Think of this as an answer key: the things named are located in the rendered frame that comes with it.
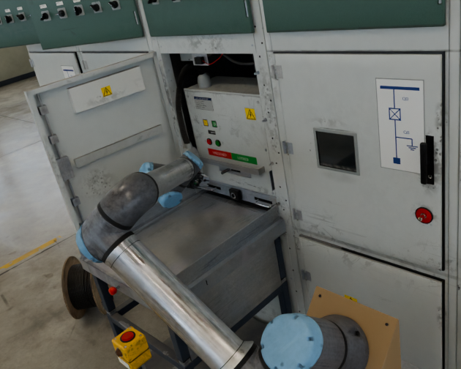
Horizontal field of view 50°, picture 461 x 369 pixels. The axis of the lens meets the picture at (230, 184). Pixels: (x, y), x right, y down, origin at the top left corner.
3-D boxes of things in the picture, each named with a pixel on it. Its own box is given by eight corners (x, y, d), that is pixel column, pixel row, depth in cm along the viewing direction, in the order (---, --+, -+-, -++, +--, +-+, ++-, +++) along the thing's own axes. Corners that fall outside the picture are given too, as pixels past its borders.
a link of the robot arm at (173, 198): (175, 187, 188) (161, 166, 195) (157, 209, 191) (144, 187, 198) (191, 192, 196) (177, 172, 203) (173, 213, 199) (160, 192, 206)
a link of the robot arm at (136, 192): (117, 170, 131) (188, 145, 197) (91, 204, 135) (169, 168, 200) (150, 199, 131) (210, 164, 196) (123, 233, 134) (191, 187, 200)
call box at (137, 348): (132, 373, 157) (124, 349, 153) (118, 362, 162) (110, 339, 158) (152, 357, 162) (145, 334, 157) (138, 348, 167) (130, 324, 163)
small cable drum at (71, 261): (88, 293, 343) (70, 244, 327) (119, 288, 342) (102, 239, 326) (74, 333, 307) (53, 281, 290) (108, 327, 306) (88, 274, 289)
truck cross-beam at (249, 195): (281, 211, 220) (279, 199, 217) (200, 188, 257) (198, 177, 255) (288, 206, 223) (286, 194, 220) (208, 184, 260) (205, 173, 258)
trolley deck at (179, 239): (168, 321, 178) (164, 307, 176) (83, 269, 221) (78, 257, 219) (286, 231, 218) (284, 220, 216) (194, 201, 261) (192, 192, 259)
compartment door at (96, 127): (77, 242, 233) (20, 90, 202) (185, 189, 266) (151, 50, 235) (83, 247, 228) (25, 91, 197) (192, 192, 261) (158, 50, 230)
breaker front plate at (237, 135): (275, 200, 220) (258, 97, 200) (203, 181, 253) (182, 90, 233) (276, 199, 221) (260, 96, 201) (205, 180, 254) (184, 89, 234)
